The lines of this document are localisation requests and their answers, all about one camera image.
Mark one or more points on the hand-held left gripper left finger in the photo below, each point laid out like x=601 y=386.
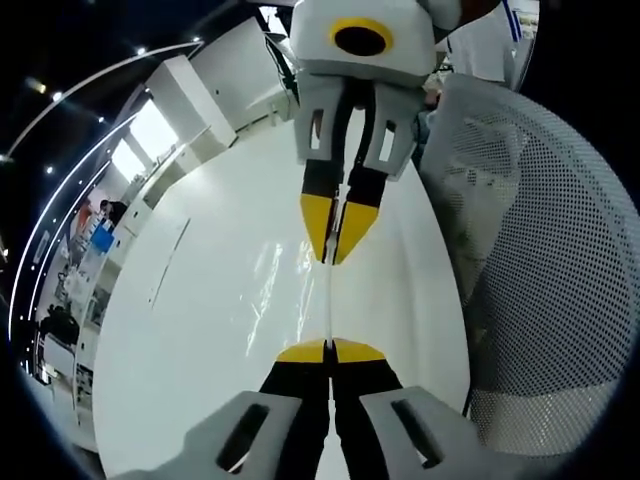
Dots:
x=225 y=440

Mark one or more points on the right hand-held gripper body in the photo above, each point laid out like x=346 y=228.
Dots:
x=315 y=45

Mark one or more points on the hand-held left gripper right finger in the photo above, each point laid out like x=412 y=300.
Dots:
x=425 y=440

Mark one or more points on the white pillar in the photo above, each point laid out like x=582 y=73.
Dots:
x=210 y=90

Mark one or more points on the person's white shirt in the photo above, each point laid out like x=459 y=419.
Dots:
x=487 y=50

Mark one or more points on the grey mesh chair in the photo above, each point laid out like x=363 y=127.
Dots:
x=550 y=250

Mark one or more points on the blue box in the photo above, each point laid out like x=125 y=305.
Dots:
x=102 y=237

